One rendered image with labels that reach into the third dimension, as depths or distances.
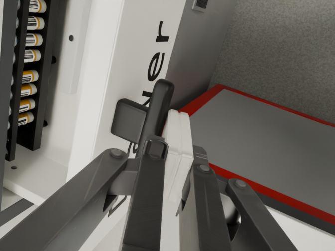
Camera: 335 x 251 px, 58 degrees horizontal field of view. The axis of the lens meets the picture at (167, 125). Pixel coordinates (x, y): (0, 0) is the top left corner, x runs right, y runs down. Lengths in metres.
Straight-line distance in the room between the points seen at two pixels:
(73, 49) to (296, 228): 0.31
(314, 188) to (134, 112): 0.37
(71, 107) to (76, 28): 0.08
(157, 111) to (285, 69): 0.92
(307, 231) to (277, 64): 0.77
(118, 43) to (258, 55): 0.93
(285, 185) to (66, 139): 0.32
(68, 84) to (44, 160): 0.10
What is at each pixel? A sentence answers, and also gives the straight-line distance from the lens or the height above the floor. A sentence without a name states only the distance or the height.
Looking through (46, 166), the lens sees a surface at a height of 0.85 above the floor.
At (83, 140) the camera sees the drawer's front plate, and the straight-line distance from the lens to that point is 0.22.
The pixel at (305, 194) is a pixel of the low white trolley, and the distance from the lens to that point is 0.49.
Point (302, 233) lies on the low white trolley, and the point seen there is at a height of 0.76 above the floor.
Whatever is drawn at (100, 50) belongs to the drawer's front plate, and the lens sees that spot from 0.20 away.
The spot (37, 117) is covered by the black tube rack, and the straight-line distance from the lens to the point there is 0.32.
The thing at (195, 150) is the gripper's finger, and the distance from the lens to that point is 0.18.
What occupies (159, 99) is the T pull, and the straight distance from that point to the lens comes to 0.20.
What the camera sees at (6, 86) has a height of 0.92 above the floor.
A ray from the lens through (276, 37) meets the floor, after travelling 1.09.
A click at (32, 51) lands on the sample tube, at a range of 0.30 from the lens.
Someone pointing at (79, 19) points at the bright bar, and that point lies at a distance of 0.30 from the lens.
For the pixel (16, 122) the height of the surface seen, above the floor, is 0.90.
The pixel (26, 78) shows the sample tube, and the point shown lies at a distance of 0.30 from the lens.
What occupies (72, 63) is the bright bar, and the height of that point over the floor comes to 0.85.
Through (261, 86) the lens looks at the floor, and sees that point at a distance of 1.11.
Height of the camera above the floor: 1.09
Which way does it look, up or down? 64 degrees down
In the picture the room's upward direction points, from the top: 127 degrees counter-clockwise
